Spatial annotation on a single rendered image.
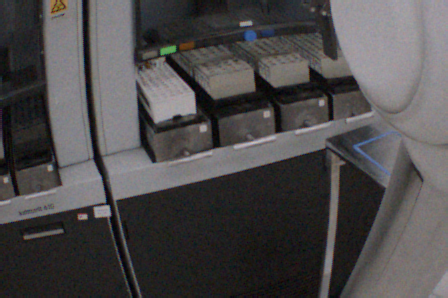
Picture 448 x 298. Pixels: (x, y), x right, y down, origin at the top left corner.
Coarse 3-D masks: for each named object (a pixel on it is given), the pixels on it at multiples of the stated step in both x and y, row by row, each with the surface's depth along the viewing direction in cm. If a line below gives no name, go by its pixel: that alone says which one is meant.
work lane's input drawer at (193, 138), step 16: (144, 112) 170; (144, 128) 169; (160, 128) 161; (176, 128) 162; (192, 128) 163; (208, 128) 165; (160, 144) 162; (176, 144) 164; (192, 144) 165; (208, 144) 166; (160, 160) 164; (176, 160) 161; (192, 160) 161
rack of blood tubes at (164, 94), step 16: (144, 80) 175; (160, 80) 175; (176, 80) 173; (144, 96) 179; (160, 96) 165; (176, 96) 163; (192, 96) 164; (160, 112) 163; (176, 112) 164; (192, 112) 166
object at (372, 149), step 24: (384, 120) 156; (336, 144) 147; (360, 144) 146; (384, 144) 145; (336, 168) 151; (360, 168) 138; (384, 168) 136; (336, 192) 154; (384, 192) 130; (336, 216) 157
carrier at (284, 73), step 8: (272, 64) 175; (280, 64) 173; (288, 64) 174; (296, 64) 175; (304, 64) 176; (272, 72) 173; (280, 72) 174; (288, 72) 175; (296, 72) 176; (304, 72) 177; (272, 80) 174; (280, 80) 175; (288, 80) 176; (296, 80) 177; (304, 80) 177
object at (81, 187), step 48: (48, 0) 142; (48, 48) 149; (48, 96) 155; (96, 192) 161; (0, 240) 154; (48, 240) 161; (96, 240) 166; (0, 288) 160; (48, 288) 167; (96, 288) 172
